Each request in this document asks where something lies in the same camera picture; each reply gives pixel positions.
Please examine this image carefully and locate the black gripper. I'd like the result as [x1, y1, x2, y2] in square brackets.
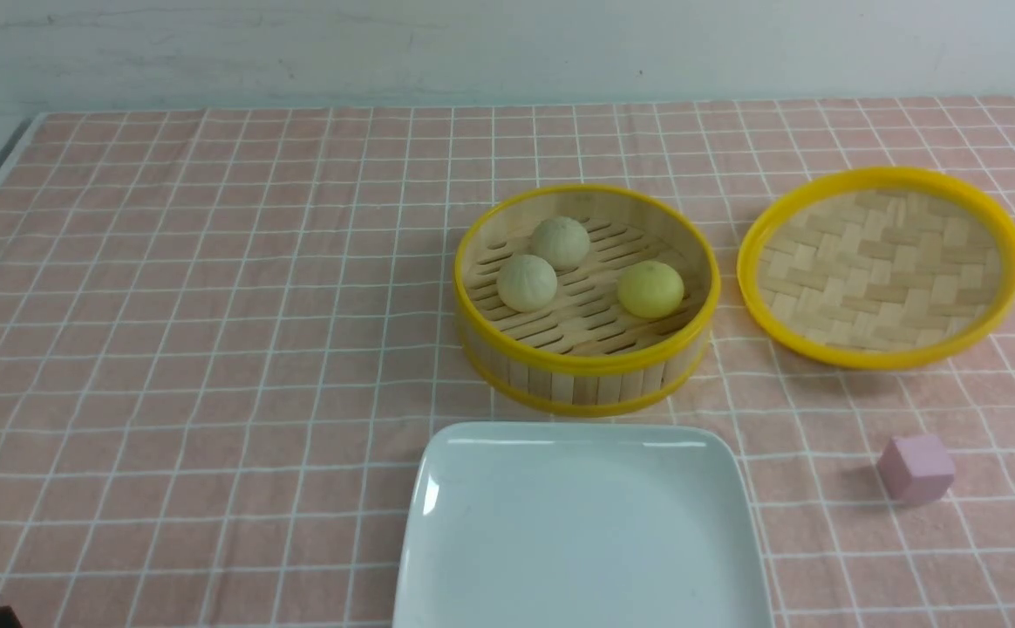
[0, 605, 22, 628]

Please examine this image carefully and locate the pale front steamed bun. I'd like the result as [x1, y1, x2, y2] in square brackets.
[496, 254, 559, 311]

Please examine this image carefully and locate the pale steamed bun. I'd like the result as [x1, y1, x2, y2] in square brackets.
[530, 215, 591, 271]
[496, 254, 559, 311]

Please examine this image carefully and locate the yellow steamed bun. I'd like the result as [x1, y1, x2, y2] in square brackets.
[616, 261, 685, 319]

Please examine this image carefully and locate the white square plate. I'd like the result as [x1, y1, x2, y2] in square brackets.
[392, 421, 775, 627]

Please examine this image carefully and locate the pink checked tablecloth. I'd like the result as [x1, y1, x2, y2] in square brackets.
[0, 97, 1015, 627]

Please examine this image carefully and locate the yellow rimmed bamboo steamer basket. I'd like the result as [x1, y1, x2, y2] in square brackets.
[453, 184, 720, 417]

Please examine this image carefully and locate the yellow rimmed woven steamer lid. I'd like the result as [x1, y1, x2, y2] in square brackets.
[736, 167, 1015, 371]

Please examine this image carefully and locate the pink cube block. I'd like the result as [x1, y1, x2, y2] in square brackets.
[875, 433, 957, 505]

